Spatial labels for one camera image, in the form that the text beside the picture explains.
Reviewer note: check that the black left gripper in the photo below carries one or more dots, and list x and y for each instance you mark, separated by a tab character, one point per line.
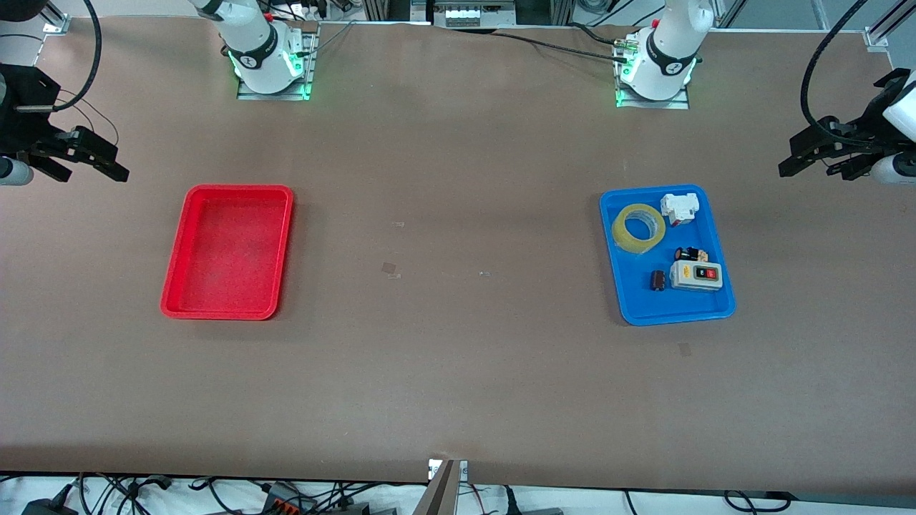
874	120

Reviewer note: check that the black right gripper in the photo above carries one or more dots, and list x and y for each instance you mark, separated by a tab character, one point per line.
27	114

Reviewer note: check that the yellow clear tape roll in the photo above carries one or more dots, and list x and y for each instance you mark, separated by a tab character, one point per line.
621	236

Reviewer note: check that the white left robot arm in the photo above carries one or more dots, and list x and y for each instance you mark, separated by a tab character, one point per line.
662	57

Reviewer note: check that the white red connector block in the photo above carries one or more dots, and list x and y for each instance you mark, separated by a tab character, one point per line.
678	207

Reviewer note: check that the small black orange component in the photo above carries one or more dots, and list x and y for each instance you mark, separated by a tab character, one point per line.
691	254

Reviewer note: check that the red plastic tray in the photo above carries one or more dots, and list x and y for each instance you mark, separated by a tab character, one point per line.
229	250

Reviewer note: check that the small black cylinder part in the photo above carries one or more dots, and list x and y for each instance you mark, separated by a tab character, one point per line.
657	280

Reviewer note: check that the blue plastic tray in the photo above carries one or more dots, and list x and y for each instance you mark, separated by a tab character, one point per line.
644	286

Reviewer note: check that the black power adapter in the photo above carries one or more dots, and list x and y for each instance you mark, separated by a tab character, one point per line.
50	504

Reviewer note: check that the grey terminal block device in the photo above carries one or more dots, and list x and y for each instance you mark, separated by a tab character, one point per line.
472	13

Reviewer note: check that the orange connector plug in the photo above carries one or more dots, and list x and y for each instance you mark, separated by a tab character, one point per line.
286	501

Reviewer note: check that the metal corner bracket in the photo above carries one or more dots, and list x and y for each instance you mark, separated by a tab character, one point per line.
876	38
56	25

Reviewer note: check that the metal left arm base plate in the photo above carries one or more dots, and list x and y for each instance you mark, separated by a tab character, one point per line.
680	104

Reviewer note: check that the grey push button switch box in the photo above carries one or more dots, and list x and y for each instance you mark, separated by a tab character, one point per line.
695	276

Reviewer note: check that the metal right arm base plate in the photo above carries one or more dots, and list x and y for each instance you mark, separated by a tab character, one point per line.
312	64

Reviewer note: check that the aluminium profile post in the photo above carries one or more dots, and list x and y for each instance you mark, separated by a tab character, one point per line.
440	493

